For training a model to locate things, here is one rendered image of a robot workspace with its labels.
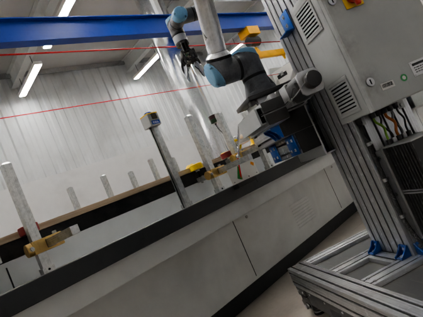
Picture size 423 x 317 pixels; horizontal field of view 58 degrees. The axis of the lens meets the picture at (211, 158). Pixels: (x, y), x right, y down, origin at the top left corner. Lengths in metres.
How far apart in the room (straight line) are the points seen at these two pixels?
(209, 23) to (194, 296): 1.38
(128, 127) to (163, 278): 8.78
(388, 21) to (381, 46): 0.10
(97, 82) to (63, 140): 2.00
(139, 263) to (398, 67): 1.27
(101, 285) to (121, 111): 9.30
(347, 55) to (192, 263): 1.38
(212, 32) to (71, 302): 1.23
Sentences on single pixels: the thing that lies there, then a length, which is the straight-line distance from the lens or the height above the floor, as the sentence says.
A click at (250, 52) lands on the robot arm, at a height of 1.23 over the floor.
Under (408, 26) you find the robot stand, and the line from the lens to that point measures 1.48.
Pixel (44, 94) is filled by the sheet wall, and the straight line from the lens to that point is 10.24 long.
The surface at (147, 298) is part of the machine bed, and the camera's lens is 2.02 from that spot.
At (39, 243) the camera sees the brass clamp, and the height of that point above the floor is 0.81.
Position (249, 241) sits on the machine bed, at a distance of 2.51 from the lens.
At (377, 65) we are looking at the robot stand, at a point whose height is 0.90.
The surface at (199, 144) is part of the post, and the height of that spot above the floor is 0.99.
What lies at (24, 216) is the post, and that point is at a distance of 1.61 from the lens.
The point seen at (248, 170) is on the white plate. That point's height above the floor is 0.74.
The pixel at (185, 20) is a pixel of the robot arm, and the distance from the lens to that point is 2.09.
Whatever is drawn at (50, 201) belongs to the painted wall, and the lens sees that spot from 9.37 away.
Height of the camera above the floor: 0.76
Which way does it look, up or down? 3 degrees up
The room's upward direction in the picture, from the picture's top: 24 degrees counter-clockwise
